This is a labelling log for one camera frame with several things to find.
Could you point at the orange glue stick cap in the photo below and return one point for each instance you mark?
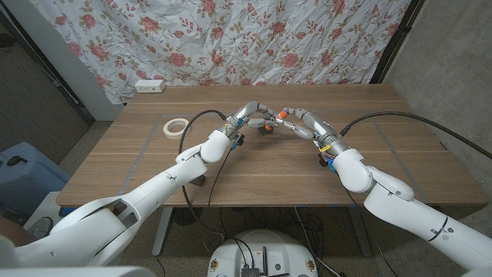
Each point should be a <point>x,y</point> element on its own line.
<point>281,114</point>

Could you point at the grey sneaker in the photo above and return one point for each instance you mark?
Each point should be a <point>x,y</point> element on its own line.
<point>40,227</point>

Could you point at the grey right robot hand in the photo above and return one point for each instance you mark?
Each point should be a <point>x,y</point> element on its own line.
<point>319,127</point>

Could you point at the floral backdrop sheet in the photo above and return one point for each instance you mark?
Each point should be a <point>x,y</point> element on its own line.
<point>230,38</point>

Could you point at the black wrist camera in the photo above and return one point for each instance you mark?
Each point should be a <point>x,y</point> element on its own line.
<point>326,161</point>
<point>236,140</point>

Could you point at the orange and white glue stick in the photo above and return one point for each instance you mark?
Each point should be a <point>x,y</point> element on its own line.
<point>269,126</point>

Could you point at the white robot torso base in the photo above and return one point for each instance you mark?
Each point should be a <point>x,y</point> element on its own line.
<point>276,246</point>

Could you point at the black floor fan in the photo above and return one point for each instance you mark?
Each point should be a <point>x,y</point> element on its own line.
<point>186,216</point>

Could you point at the beige masking tape roll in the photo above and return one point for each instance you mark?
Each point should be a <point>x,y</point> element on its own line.
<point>166,130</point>

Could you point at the black TV remote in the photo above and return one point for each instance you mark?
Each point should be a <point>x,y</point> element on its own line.
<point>199,180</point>

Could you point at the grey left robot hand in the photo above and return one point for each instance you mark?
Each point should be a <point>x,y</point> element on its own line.
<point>248,111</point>

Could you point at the person's bare leg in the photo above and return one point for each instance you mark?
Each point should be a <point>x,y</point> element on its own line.
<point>11,231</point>

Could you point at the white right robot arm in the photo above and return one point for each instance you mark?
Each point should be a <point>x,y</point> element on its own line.
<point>392,188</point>

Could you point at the grey table leg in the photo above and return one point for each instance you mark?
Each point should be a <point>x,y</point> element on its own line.
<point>361,234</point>

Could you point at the black backdrop stand pole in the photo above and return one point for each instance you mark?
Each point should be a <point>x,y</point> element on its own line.
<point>396,42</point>

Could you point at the white table leg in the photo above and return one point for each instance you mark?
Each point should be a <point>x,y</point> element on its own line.
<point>161,234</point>

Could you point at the white power strip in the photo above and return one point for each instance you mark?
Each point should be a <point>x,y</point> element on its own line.
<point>150,85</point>

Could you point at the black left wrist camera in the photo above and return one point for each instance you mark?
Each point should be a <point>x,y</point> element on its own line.
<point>236,140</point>

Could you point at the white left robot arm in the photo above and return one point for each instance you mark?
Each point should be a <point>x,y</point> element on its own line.
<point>177,173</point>

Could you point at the blue plastic bin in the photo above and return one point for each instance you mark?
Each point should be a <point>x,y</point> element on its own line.
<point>30,173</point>

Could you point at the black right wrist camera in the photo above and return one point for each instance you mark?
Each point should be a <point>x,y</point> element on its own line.
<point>326,161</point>

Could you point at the dark grey block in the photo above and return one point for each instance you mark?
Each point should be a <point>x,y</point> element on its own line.
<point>266,132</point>

